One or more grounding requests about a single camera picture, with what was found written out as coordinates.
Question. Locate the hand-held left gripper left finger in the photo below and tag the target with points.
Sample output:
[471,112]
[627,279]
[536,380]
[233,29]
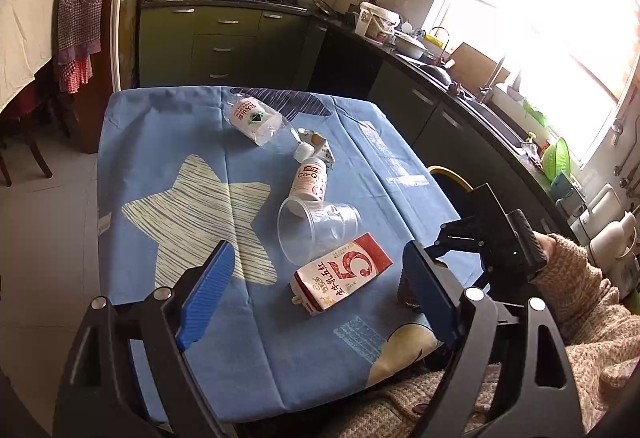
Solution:
[207,298]

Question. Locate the steel faucet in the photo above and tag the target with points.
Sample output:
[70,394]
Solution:
[492,78]

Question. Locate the dark wooden chair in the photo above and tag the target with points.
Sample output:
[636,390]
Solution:
[30,153]

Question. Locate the glass pan lid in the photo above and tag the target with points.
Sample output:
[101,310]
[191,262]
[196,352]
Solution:
[325,6]

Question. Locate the white bottle cap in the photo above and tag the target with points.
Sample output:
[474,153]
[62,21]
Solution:
[304,152]

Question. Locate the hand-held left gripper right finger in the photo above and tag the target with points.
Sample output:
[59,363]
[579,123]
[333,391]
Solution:
[432,295]

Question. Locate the wooden cutting board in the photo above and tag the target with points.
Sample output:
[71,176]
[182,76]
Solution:
[472,61]

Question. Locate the dark wok by sink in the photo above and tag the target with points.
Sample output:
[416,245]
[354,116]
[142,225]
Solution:
[435,73]

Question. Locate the teal container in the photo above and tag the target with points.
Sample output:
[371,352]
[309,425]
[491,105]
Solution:
[562,187]

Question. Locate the checkered apron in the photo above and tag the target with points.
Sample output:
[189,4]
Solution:
[80,8]

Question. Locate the white electric kettle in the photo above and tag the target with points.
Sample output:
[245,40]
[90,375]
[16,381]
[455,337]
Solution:
[612,238]

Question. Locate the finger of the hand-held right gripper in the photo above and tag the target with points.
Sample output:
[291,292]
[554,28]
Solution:
[457,228]
[452,253]

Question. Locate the clear plastic cup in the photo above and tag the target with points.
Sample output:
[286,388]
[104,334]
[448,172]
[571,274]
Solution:
[320,230]

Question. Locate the dark base cabinets under sink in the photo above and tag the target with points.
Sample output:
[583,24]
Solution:
[400,103]

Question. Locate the white plastic bucket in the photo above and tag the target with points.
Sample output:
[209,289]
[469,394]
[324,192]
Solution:
[375,21]

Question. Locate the black bin with yellow rim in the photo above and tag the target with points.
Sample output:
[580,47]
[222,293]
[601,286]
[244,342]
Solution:
[445,188]

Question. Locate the steel sink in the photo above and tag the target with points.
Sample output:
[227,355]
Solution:
[495,121]

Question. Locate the person's right forearm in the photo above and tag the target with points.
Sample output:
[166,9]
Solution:
[580,283]

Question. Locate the blue star-print tablecloth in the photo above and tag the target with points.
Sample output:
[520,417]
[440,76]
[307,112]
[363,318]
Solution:
[175,128]

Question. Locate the green colander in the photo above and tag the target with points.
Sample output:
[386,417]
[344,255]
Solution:
[557,161]

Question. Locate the red and white milk carton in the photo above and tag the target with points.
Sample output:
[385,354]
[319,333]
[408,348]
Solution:
[340,275]

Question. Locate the white hanging cloth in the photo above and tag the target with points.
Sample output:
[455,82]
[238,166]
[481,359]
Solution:
[25,18]

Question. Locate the small green basket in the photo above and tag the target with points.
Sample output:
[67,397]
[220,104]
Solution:
[534,112]

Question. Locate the kitchen window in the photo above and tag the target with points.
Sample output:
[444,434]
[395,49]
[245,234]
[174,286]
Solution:
[550,18]

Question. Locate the person's beige knitted sweater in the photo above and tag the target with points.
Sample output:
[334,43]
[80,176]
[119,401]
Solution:
[400,403]

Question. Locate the green base cabinets with drawers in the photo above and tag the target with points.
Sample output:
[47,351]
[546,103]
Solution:
[225,43]

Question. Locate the white enamel basin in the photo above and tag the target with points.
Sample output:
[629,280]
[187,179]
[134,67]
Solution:
[410,46]

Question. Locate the crushed clear plastic bottle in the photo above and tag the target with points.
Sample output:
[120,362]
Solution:
[255,118]

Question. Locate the white supplement bottle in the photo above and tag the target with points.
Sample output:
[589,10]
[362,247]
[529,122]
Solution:
[310,180]

